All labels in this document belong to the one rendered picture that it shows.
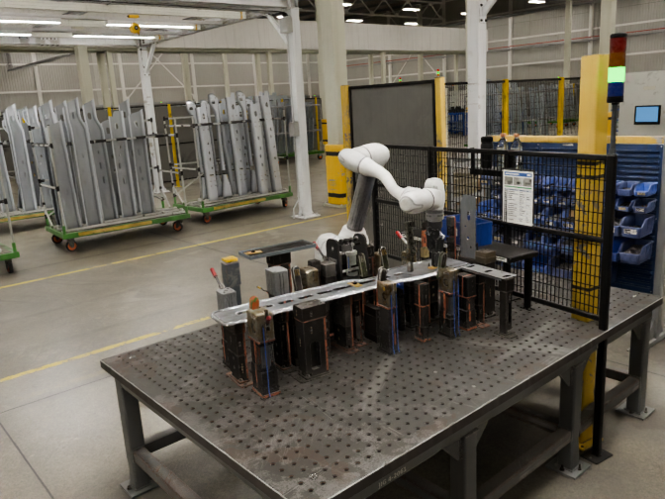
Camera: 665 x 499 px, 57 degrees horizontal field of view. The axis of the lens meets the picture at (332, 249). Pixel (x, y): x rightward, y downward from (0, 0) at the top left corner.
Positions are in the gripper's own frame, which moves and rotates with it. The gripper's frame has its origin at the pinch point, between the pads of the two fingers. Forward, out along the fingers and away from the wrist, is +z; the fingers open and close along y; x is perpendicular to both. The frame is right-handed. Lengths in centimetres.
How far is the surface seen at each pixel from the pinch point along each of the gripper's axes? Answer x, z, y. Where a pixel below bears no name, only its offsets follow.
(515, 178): 54, -35, 3
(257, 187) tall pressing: 256, 62, -761
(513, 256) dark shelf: 35.5, 1.9, 19.2
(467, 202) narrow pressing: 26.5, -25.2, -4.1
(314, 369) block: -84, 30, 15
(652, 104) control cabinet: 626, -49, -262
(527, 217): 54, -15, 12
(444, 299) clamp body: -8.1, 15.9, 15.3
